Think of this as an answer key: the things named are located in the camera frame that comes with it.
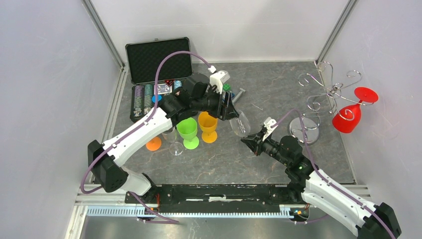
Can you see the yellow-orange wine glass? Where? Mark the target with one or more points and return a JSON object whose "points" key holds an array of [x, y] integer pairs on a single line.
{"points": [[208, 125]]}

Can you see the chrome wine glass rack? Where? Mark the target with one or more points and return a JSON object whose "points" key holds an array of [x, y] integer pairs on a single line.
{"points": [[306, 127]]}

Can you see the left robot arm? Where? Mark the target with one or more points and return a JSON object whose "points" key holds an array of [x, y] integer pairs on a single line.
{"points": [[198, 93]]}

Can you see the playing card deck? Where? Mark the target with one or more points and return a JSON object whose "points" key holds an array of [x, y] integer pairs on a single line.
{"points": [[162, 89]]}

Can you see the green wine glass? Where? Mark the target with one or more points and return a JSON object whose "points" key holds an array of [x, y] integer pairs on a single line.
{"points": [[188, 130]]}

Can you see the blue round chip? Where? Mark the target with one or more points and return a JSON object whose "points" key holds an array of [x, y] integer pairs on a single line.
{"points": [[157, 98]]}

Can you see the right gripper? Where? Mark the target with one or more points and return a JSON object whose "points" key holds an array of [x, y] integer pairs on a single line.
{"points": [[255, 143]]}

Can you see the green toy brick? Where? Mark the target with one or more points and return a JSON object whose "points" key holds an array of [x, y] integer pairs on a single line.
{"points": [[226, 87]]}

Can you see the clear wine glass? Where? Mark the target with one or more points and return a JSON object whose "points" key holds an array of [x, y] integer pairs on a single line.
{"points": [[171, 136], [240, 125]]}

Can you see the red wine glass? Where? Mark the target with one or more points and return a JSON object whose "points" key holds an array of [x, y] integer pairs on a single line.
{"points": [[347, 119]]}

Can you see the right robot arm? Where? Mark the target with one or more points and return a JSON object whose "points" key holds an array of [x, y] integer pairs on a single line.
{"points": [[312, 185]]}

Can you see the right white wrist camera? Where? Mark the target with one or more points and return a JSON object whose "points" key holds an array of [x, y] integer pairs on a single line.
{"points": [[270, 125]]}

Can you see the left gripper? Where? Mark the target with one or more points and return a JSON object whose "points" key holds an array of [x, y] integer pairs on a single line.
{"points": [[230, 111]]}

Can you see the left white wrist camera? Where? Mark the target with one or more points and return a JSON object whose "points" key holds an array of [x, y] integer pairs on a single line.
{"points": [[218, 78]]}

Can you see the orange wine glass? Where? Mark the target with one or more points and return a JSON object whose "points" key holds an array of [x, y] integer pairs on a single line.
{"points": [[154, 144]]}

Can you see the long grey toy brick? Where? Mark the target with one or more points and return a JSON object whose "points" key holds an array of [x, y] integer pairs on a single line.
{"points": [[238, 95]]}

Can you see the black poker chip case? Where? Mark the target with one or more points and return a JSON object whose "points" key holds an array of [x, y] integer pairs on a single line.
{"points": [[144, 59]]}

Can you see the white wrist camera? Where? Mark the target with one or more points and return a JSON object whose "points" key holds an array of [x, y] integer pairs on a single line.
{"points": [[218, 78], [270, 125]]}

